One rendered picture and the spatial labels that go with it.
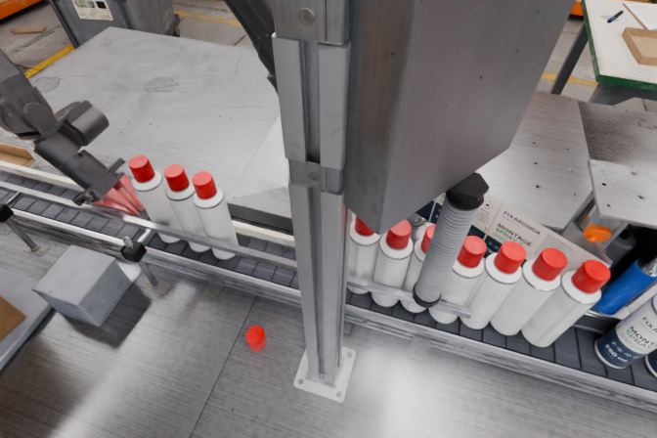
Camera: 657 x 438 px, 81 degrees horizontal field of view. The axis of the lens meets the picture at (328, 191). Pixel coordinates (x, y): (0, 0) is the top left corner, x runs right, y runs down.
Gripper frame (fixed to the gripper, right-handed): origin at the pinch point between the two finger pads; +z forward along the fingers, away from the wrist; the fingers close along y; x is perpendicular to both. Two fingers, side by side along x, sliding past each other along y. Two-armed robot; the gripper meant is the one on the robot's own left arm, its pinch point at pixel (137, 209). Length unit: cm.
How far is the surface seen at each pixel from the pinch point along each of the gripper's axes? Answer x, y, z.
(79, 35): 180, 152, -66
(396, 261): -46, -3, 25
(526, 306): -59, -2, 41
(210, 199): -22.8, -1.3, 3.8
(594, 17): -77, 160, 81
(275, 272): -20.0, -2.1, 23.1
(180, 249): -4.4, -3.1, 10.5
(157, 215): -8.4, -2.2, 2.0
